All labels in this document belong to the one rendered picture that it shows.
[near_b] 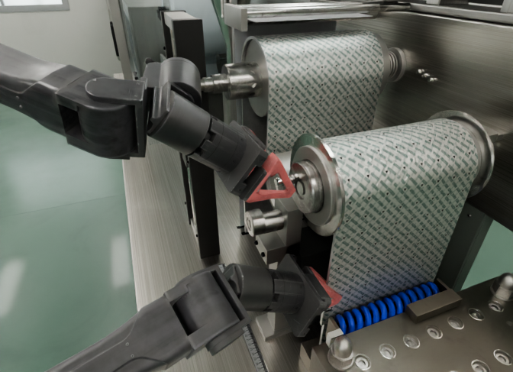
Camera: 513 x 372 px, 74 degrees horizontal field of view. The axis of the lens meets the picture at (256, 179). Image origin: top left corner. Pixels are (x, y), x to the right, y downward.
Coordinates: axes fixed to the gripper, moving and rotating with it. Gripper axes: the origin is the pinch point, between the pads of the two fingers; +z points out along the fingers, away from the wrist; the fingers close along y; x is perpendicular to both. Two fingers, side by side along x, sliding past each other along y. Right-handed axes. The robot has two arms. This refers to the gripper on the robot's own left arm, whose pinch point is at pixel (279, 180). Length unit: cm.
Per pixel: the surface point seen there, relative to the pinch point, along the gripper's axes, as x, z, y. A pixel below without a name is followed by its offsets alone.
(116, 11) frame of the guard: 2, -20, -94
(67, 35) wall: -88, -19, -549
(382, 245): 1.2, 16.2, 9.0
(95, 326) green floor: -130, 39, -91
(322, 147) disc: 7.4, -0.9, 3.9
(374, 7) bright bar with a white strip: 33.7, 9.9, -20.7
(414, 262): 1.3, 26.5, 9.2
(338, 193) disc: 4.2, 1.6, 8.7
